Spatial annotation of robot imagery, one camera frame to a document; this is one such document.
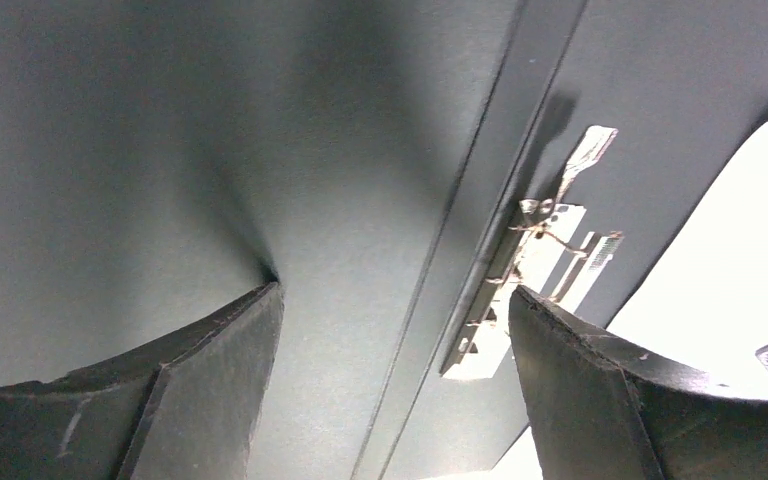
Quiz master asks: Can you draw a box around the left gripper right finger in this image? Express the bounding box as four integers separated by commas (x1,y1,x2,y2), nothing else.
509,287,768,479

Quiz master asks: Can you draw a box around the white printed paper stack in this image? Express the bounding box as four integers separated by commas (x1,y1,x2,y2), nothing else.
423,105,768,480

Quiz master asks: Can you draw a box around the teal folder black inside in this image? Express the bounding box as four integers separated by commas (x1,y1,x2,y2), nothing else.
0,1,768,479

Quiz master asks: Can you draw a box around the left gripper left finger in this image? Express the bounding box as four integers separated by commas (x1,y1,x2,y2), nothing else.
0,282,284,479

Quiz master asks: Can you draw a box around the metal folder clip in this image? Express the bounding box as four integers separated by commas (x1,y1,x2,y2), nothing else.
440,125,618,381

